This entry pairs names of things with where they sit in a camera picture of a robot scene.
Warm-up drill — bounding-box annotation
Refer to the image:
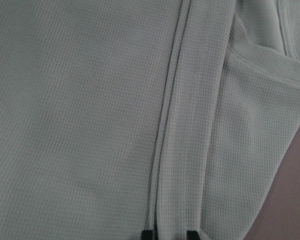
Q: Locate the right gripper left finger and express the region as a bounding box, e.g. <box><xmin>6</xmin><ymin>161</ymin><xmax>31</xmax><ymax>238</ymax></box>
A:
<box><xmin>140</xmin><ymin>229</ymin><xmax>153</xmax><ymax>240</ymax></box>

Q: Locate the green long-sleeve shirt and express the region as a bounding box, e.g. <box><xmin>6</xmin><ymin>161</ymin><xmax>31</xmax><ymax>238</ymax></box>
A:
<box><xmin>0</xmin><ymin>0</ymin><xmax>300</xmax><ymax>240</ymax></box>

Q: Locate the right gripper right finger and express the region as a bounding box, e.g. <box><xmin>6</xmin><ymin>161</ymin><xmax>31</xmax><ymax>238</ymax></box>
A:
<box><xmin>186</xmin><ymin>230</ymin><xmax>199</xmax><ymax>240</ymax></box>

